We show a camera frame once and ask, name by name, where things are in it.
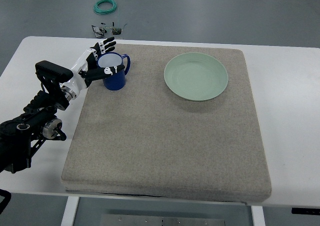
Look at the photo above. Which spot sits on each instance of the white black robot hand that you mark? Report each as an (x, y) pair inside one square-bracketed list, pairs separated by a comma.
[(86, 69)]

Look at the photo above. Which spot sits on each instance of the blue enamel cup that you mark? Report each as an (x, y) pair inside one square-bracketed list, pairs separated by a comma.
[(113, 59)]

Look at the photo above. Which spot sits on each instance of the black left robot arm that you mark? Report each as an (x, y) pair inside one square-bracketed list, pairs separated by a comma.
[(21, 137)]

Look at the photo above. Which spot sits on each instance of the light green plate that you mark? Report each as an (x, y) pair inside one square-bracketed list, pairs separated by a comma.
[(196, 76)]

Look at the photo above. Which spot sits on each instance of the small electronic parts pile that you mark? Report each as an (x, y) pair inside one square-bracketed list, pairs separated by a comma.
[(101, 32)]

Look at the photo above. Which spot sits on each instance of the beige cushion mat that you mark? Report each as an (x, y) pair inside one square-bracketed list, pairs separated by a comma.
[(146, 140)]

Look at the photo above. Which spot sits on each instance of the black table control panel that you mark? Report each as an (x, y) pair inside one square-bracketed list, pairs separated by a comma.
[(305, 211)]

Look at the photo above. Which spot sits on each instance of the white table leg frame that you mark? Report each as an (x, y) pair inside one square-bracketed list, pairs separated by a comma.
[(70, 211)]

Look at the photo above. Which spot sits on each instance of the metal base plate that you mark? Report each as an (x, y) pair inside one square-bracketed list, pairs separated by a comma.
[(142, 220)]

